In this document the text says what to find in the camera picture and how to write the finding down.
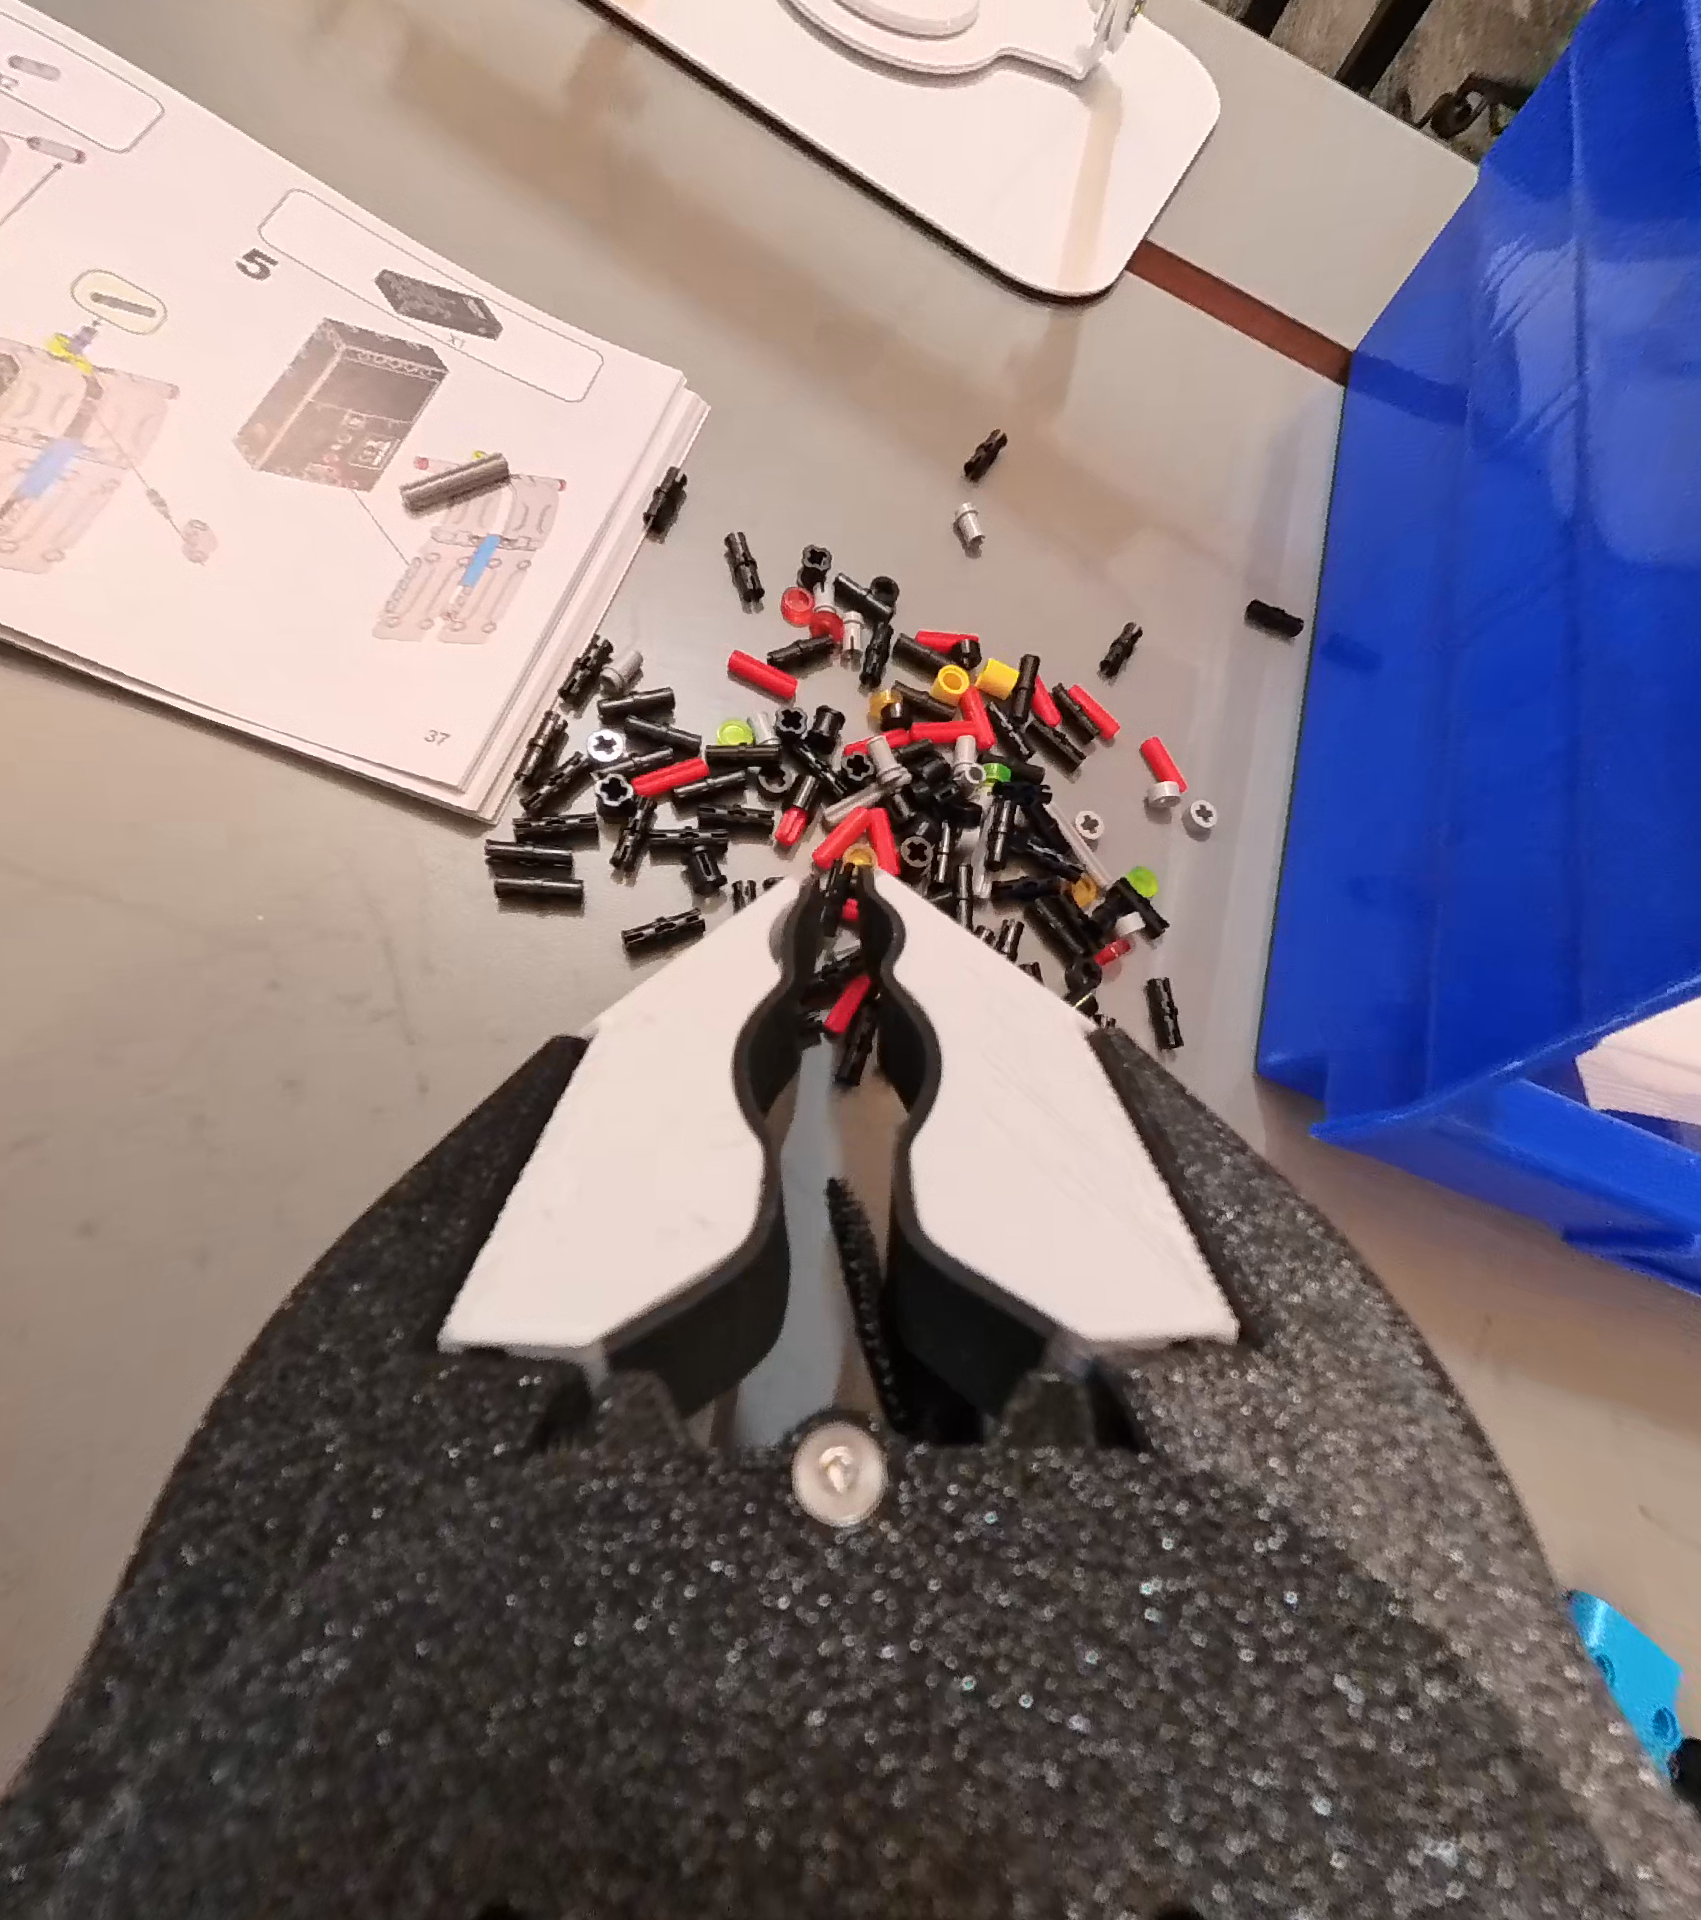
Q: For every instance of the pile of small toy pegs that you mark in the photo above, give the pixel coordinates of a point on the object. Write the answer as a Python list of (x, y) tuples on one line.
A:
[(910, 781)]

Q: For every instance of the blue toy plate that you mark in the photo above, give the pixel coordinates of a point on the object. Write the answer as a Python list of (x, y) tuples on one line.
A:
[(1624, 1665)]

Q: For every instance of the grey desk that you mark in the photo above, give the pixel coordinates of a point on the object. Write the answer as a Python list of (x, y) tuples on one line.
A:
[(191, 1051)]

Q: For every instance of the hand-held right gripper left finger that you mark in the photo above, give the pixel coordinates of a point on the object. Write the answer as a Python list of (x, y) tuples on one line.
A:
[(624, 1184)]

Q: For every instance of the dark grey toy axle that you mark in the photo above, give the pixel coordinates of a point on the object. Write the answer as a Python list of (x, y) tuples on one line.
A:
[(455, 483)]

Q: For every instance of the small black toy peg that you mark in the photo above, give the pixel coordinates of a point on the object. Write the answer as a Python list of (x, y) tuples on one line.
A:
[(841, 914), (1122, 649), (984, 454), (665, 501), (1273, 619)]

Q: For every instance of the white desk stand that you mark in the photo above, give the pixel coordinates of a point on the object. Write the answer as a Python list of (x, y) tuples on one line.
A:
[(971, 135)]

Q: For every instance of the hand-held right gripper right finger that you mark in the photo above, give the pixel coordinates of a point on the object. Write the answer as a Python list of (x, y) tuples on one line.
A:
[(1061, 1184)]

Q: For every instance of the small grey toy bushing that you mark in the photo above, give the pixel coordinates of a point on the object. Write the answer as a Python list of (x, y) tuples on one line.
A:
[(971, 529)]

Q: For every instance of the blue plastic bin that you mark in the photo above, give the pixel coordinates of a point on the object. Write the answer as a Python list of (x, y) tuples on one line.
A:
[(1509, 674)]

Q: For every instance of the white instruction booklet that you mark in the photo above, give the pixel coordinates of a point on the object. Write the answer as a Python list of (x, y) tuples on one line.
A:
[(191, 451)]

